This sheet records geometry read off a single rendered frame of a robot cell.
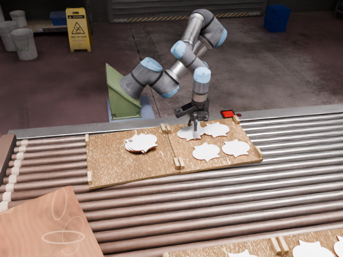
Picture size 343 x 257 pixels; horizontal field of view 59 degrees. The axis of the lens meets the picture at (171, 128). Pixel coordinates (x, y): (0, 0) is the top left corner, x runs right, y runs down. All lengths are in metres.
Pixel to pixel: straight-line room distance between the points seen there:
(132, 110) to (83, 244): 0.94
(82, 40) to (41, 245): 4.01
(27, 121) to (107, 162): 2.17
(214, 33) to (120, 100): 0.65
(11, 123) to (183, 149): 2.40
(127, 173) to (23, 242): 0.51
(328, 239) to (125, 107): 1.18
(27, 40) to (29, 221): 3.80
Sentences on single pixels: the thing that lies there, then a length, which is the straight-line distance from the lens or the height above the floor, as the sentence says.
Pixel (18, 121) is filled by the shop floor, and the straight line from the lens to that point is 3.56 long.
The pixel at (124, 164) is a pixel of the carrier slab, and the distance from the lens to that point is 1.43.
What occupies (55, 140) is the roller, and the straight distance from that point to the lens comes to 1.67.
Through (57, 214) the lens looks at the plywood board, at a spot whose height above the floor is 1.04.
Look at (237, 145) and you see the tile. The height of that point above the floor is 0.94.
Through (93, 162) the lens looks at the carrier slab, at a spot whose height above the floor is 0.94.
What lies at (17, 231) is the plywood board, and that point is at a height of 1.04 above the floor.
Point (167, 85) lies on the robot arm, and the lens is 1.77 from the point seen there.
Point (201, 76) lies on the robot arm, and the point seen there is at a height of 1.29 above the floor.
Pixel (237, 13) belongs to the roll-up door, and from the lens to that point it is 6.60.
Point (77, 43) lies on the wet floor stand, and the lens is 4.87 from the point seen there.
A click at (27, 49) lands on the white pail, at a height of 0.16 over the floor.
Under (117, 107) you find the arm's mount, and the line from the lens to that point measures 1.77.
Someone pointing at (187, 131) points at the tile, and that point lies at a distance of 1.59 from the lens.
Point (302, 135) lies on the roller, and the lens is 1.78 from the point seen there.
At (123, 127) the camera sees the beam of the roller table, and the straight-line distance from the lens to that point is 1.68.
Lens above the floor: 1.93
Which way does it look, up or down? 38 degrees down
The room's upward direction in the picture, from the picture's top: 2 degrees clockwise
